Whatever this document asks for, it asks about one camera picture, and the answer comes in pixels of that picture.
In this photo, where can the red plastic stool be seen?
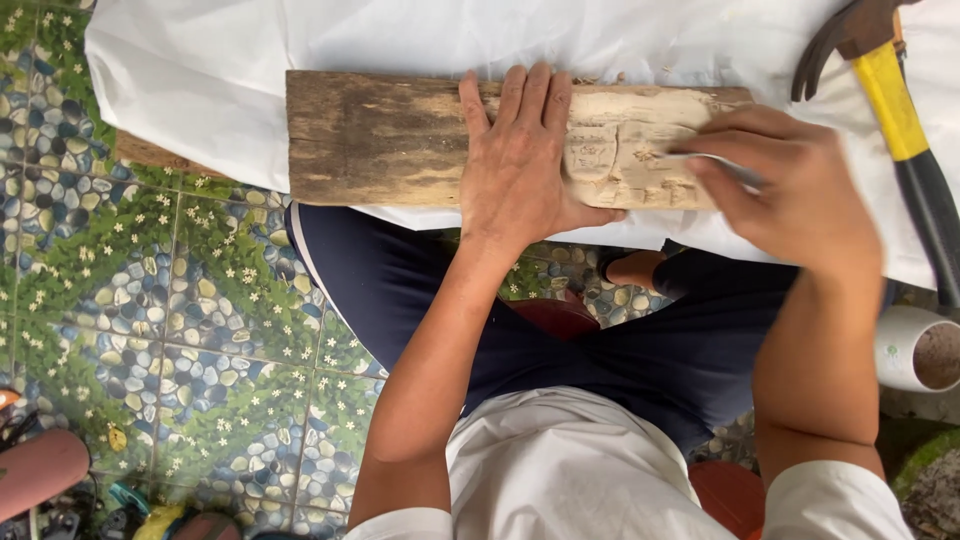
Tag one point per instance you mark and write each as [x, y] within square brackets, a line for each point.
[551, 319]

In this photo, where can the weathered wooden plank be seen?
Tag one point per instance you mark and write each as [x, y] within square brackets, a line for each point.
[375, 139]

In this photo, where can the pink rounded object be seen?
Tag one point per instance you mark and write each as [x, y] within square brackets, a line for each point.
[41, 472]

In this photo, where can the wooden table edge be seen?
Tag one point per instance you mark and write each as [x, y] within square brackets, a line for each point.
[150, 154]

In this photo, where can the navy blue shorts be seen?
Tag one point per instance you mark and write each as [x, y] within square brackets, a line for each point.
[375, 285]

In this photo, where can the white plastic pipe piece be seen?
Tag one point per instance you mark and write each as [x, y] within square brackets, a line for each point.
[900, 349]

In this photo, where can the metal carving tool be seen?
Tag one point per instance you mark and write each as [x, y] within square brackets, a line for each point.
[739, 171]

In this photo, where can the person's left hand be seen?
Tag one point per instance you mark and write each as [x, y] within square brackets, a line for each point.
[517, 180]

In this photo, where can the heap of mixed clutter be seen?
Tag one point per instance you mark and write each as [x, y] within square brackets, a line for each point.
[127, 517]

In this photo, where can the person's bare foot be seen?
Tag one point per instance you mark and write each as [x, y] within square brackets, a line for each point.
[636, 270]

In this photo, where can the white shirt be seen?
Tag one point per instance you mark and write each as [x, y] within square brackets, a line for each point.
[562, 472]

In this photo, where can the person's right hand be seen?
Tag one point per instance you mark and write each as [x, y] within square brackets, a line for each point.
[802, 187]

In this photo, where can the white cloth sheet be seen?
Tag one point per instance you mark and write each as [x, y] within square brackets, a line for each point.
[225, 67]

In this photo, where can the mossy stone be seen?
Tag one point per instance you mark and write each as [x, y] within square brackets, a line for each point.
[930, 487]

